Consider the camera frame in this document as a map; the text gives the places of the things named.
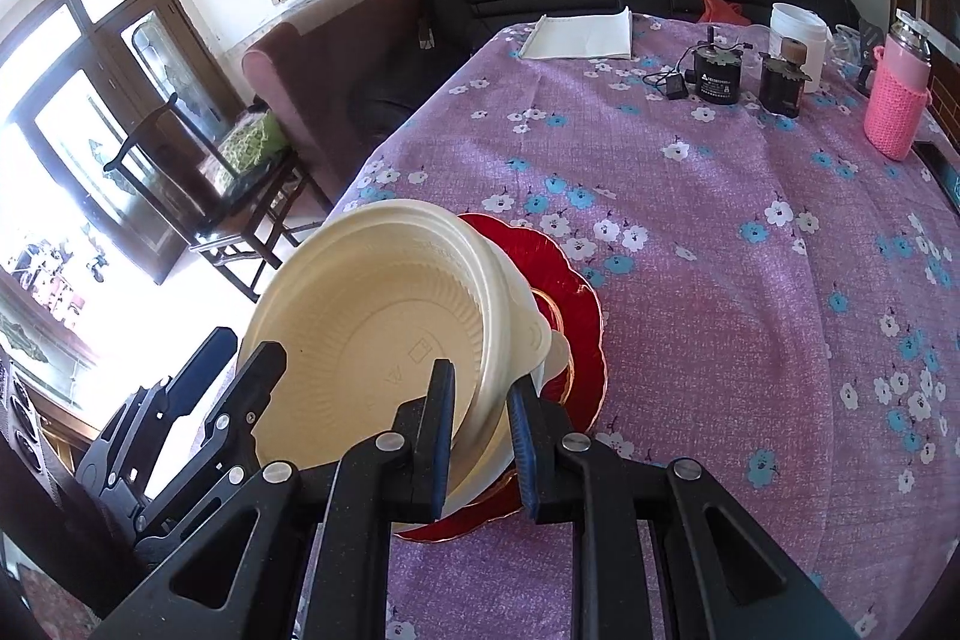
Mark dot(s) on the green seat cushion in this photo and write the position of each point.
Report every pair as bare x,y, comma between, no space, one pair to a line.
251,145

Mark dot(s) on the black power adapter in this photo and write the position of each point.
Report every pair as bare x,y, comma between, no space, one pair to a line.
675,87

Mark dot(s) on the dark wooden chair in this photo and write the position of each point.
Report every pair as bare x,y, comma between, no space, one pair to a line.
225,220

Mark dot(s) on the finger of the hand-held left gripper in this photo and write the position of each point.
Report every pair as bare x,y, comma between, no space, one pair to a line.
247,407
199,374

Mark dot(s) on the pink thermos with knit sleeve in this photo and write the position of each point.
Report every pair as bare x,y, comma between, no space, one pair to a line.
892,100

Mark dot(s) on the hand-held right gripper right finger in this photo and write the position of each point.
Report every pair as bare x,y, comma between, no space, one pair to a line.
525,460

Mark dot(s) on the white paper sheet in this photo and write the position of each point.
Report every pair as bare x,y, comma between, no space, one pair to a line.
577,36

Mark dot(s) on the maroon sofa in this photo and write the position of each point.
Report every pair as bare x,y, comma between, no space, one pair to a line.
337,48

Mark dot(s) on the small coffee grinder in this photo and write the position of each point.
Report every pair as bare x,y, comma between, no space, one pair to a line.
780,85

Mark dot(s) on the black smartphone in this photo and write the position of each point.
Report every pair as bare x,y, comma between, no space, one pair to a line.
941,164

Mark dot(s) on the cream plastic bowl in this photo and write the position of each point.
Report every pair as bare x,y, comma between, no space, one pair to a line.
499,452
360,325

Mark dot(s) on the wooden glass door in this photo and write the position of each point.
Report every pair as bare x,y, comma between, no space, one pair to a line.
172,55

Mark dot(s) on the black cylindrical motor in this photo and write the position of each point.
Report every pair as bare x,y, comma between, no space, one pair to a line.
716,78

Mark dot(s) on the red cloth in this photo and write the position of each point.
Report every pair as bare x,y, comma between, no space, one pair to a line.
724,9

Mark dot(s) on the white plastic container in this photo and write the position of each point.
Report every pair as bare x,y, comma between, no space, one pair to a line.
806,25

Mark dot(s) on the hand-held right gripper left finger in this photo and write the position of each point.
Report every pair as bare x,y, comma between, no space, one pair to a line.
446,445

